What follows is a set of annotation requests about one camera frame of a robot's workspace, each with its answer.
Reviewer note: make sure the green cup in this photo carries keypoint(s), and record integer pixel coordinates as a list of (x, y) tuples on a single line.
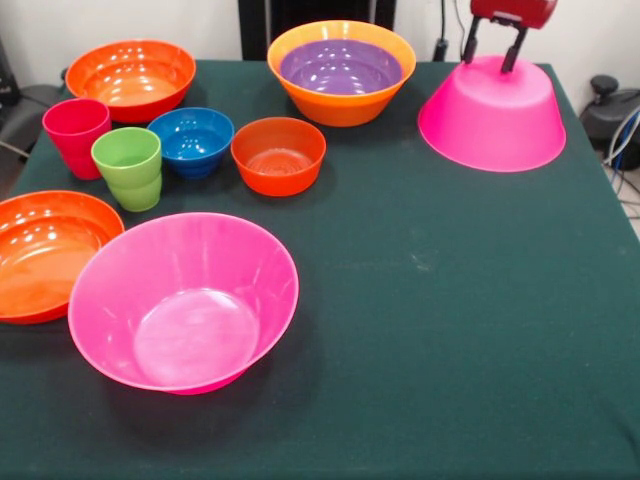
[(131, 175)]

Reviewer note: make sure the blue bowl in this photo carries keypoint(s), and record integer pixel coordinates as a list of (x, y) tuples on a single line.
[(192, 145)]

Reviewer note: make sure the orange bowl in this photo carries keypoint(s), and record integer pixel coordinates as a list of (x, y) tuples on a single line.
[(345, 110)]

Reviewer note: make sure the deep red-orange bowl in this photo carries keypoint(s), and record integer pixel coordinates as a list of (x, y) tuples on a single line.
[(130, 85)]

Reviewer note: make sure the pink bowl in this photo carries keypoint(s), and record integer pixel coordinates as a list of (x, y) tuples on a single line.
[(190, 325), (490, 125)]

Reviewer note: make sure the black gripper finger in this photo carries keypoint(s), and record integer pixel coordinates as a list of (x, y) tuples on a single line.
[(470, 45), (512, 52)]

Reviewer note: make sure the dark green tablecloth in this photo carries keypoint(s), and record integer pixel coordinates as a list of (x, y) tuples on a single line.
[(400, 350)]

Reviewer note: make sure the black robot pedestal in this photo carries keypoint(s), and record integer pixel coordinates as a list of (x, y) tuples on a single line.
[(255, 30)]

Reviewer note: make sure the shallow red-orange bowl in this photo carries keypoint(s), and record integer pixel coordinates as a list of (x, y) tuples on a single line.
[(40, 265)]

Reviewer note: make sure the red cup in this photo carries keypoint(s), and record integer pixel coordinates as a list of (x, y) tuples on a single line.
[(73, 145)]

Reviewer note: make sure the small red bowl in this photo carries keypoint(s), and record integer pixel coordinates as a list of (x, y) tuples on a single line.
[(277, 180)]

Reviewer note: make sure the purple bowl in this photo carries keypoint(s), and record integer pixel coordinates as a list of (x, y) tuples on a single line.
[(340, 70)]

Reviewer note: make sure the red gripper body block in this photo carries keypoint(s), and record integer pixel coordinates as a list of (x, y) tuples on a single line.
[(520, 10)]

